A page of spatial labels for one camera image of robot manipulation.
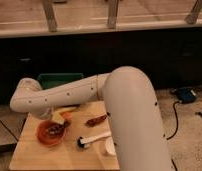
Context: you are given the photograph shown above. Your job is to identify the blue device on floor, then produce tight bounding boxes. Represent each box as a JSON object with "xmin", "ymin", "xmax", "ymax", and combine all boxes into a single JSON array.
[{"xmin": 174, "ymin": 87, "xmax": 197, "ymax": 104}]

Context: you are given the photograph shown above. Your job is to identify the white cup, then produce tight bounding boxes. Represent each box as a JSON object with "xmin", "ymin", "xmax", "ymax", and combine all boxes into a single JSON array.
[{"xmin": 105, "ymin": 137, "xmax": 116, "ymax": 156}]

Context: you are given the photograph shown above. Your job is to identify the wooden chair leg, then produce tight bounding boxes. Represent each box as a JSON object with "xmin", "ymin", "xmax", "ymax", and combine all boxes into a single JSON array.
[
  {"xmin": 185, "ymin": 0, "xmax": 202, "ymax": 25},
  {"xmin": 107, "ymin": 0, "xmax": 119, "ymax": 29},
  {"xmin": 42, "ymin": 0, "xmax": 57, "ymax": 32}
]

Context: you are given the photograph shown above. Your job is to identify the right wooden chair leg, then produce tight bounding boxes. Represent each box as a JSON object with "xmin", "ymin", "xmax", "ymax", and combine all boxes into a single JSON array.
[{"xmin": 185, "ymin": 0, "xmax": 202, "ymax": 25}]

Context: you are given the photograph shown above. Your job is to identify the left wooden chair leg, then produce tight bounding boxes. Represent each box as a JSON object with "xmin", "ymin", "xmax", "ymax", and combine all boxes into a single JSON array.
[{"xmin": 42, "ymin": 0, "xmax": 57, "ymax": 32}]

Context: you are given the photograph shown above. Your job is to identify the middle wooden chair leg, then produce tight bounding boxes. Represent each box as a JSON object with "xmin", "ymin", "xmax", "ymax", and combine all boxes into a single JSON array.
[{"xmin": 107, "ymin": 0, "xmax": 119, "ymax": 29}]

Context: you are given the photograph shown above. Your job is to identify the white handled brush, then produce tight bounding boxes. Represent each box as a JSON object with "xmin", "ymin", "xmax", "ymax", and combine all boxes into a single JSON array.
[{"xmin": 77, "ymin": 131, "xmax": 111, "ymax": 148}]

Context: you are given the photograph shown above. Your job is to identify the green plastic bin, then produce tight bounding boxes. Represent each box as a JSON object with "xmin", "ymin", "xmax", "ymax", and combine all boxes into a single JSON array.
[{"xmin": 37, "ymin": 73, "xmax": 84, "ymax": 89}]

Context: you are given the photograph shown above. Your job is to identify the orange fruit toy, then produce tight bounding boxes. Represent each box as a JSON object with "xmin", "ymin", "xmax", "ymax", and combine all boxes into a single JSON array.
[{"xmin": 62, "ymin": 112, "xmax": 72, "ymax": 122}]

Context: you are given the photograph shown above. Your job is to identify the red bowl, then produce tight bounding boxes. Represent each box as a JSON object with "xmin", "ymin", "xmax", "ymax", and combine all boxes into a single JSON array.
[{"xmin": 36, "ymin": 121, "xmax": 66, "ymax": 147}]

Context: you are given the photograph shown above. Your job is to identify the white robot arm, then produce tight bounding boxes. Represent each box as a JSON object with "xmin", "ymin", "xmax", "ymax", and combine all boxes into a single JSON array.
[{"xmin": 10, "ymin": 66, "xmax": 172, "ymax": 171}]

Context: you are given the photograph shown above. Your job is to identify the black cable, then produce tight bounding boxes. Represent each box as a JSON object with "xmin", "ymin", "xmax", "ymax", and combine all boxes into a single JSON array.
[{"xmin": 166, "ymin": 100, "xmax": 181, "ymax": 141}]

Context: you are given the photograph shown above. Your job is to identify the wooden table board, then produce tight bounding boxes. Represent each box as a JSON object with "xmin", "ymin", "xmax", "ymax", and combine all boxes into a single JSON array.
[{"xmin": 9, "ymin": 101, "xmax": 119, "ymax": 171}]

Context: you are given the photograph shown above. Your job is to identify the yellow banana toy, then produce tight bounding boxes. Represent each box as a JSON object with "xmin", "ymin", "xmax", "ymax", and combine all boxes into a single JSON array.
[{"xmin": 52, "ymin": 107, "xmax": 75, "ymax": 125}]

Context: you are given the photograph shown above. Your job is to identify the red chili pepper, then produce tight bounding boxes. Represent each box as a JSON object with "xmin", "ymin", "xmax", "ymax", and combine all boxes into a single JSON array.
[{"xmin": 85, "ymin": 115, "xmax": 107, "ymax": 127}]

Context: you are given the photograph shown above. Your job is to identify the dark purple grapes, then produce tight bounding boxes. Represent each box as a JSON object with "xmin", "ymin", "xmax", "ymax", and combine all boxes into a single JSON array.
[{"xmin": 47, "ymin": 125, "xmax": 62, "ymax": 135}]

